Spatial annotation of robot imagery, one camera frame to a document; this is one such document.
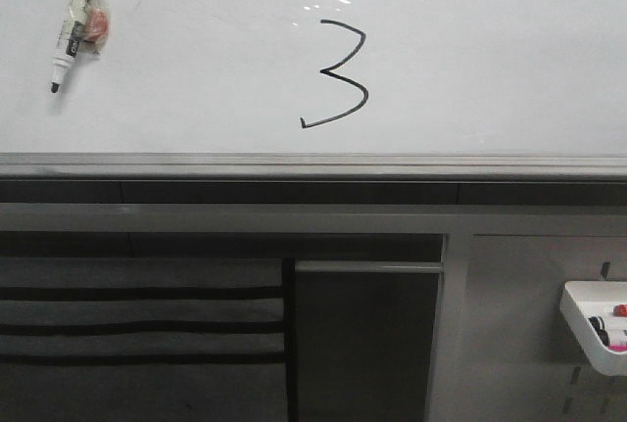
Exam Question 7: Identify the white whiteboard marker black tip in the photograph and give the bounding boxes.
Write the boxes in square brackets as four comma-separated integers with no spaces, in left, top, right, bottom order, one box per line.
[50,0,111,94]

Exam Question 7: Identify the large white whiteboard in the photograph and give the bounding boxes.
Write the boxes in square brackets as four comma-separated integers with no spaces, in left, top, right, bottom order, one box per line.
[1,0,626,180]

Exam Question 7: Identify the dark grey flat panel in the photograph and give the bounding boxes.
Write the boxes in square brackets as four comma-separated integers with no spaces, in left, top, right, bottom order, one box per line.
[296,263,440,421]

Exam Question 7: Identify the white plastic marker tray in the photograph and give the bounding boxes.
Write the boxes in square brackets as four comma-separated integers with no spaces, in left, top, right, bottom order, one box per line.
[559,281,626,376]

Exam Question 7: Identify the black capped marker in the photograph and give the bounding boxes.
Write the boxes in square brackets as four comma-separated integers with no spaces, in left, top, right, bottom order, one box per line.
[589,316,605,332]

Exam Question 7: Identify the red capped marker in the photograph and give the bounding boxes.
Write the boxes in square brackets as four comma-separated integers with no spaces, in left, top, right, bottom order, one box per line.
[612,304,627,317]

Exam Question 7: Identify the white metal stand frame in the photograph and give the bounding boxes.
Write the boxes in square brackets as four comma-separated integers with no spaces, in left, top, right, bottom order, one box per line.
[1,204,626,421]

